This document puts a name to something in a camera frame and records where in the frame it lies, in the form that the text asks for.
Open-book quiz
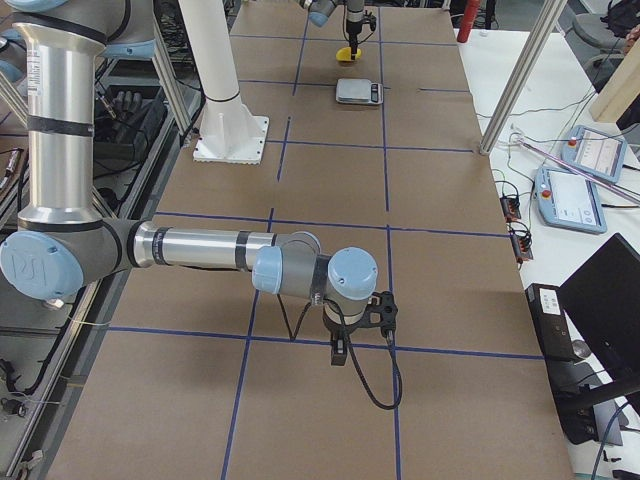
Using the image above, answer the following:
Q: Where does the black computer box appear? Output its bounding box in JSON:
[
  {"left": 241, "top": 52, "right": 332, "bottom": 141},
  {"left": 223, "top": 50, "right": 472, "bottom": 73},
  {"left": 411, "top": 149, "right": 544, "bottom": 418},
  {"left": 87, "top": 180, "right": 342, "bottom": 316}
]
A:
[{"left": 525, "top": 283, "right": 623, "bottom": 446}]

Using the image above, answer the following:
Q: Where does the black monitor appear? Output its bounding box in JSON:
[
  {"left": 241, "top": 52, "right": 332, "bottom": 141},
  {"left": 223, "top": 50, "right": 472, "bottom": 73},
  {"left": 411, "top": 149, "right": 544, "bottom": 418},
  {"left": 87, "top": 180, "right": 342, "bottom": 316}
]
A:
[{"left": 559, "top": 233, "right": 639, "bottom": 379}]

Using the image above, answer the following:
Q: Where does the silver digital kitchen scale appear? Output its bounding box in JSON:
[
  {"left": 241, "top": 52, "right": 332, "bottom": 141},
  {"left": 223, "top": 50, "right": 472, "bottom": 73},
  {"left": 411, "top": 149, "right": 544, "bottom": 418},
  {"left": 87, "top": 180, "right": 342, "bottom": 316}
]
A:
[{"left": 335, "top": 78, "right": 384, "bottom": 105}]

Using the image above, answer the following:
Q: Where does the far blue teach pendant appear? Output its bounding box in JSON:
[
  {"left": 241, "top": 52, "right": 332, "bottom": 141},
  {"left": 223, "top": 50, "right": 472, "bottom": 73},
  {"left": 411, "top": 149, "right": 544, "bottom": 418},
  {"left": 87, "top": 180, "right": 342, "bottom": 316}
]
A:
[{"left": 561, "top": 125, "right": 628, "bottom": 183}]

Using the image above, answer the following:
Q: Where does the blue teach pendant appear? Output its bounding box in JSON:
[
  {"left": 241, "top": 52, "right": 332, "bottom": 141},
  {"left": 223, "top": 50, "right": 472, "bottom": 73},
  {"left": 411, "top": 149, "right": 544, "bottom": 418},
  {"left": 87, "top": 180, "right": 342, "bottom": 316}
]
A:
[
  {"left": 535, "top": 166, "right": 607, "bottom": 234},
  {"left": 561, "top": 125, "right": 628, "bottom": 183}
]

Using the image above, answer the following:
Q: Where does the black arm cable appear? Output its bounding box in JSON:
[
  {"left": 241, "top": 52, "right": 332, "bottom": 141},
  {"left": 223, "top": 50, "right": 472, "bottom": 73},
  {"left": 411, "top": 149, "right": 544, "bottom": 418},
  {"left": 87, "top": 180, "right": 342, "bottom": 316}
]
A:
[{"left": 277, "top": 293, "right": 404, "bottom": 411}]

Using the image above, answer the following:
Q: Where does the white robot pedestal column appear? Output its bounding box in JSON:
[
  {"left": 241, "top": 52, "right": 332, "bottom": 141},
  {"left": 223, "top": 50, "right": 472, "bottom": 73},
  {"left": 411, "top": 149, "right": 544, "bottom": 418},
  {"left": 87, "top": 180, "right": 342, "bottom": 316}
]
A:
[{"left": 179, "top": 0, "right": 269, "bottom": 164}]

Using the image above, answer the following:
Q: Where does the red cylinder bottle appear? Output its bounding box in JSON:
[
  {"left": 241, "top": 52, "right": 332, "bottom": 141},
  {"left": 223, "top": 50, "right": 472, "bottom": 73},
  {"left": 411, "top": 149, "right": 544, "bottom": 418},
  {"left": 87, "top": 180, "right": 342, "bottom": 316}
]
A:
[{"left": 457, "top": 0, "right": 481, "bottom": 43}]

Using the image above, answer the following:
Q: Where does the aluminium frame post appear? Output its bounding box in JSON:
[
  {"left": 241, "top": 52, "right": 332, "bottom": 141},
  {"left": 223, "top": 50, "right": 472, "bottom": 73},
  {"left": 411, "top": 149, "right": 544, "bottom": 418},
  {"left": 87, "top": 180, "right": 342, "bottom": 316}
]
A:
[{"left": 479, "top": 0, "right": 568, "bottom": 155}]

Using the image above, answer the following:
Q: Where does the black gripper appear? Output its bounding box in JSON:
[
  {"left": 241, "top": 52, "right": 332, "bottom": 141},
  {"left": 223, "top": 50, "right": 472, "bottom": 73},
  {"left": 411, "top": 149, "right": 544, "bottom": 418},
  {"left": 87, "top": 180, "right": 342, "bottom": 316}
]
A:
[
  {"left": 323, "top": 309, "right": 363, "bottom": 366},
  {"left": 345, "top": 20, "right": 362, "bottom": 60}
]

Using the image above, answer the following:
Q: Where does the near blue teach pendant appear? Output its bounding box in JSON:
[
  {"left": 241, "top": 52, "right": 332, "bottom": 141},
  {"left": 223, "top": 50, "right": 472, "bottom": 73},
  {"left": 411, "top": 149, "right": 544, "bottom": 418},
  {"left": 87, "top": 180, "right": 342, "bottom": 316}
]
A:
[{"left": 535, "top": 166, "right": 607, "bottom": 234}]

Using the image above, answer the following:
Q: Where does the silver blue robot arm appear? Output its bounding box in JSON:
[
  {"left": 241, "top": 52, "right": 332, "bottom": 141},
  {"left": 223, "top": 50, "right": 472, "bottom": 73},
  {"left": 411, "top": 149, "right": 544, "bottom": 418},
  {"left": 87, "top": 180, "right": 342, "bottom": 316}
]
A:
[
  {"left": 1, "top": 1, "right": 378, "bottom": 365},
  {"left": 297, "top": 0, "right": 377, "bottom": 62}
]

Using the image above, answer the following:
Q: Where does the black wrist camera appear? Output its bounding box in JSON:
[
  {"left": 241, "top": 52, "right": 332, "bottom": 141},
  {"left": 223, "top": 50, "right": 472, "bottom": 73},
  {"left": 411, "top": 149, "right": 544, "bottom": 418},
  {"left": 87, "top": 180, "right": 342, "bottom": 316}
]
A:
[
  {"left": 366, "top": 291, "right": 398, "bottom": 339},
  {"left": 362, "top": 11, "right": 377, "bottom": 33}
]

